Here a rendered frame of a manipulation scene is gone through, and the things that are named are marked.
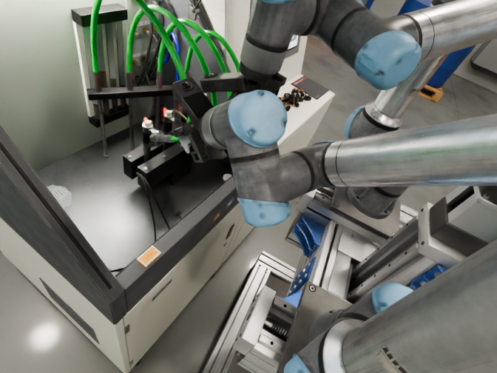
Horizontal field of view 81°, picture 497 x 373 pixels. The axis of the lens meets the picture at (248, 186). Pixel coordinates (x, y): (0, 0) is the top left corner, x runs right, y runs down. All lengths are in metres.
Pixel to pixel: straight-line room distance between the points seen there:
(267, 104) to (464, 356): 0.31
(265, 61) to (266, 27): 0.05
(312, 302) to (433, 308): 0.46
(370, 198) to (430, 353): 0.68
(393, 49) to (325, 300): 0.53
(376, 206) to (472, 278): 0.70
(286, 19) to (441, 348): 0.44
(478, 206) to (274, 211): 0.39
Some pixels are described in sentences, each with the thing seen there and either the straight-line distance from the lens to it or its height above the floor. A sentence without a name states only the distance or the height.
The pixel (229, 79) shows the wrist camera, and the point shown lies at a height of 1.38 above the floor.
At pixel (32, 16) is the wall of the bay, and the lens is 0.94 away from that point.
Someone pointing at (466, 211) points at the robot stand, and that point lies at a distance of 0.67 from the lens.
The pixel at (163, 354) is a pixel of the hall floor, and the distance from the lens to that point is 1.68.
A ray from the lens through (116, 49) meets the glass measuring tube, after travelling 1.08.
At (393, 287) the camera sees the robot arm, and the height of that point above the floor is 1.26.
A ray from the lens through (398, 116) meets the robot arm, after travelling 0.93.
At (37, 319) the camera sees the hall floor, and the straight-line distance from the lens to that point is 1.81.
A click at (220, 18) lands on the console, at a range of 1.05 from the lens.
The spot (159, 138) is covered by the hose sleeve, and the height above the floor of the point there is 1.13.
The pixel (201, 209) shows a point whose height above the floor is 0.95.
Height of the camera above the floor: 1.65
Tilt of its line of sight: 46 degrees down
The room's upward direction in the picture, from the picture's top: 22 degrees clockwise
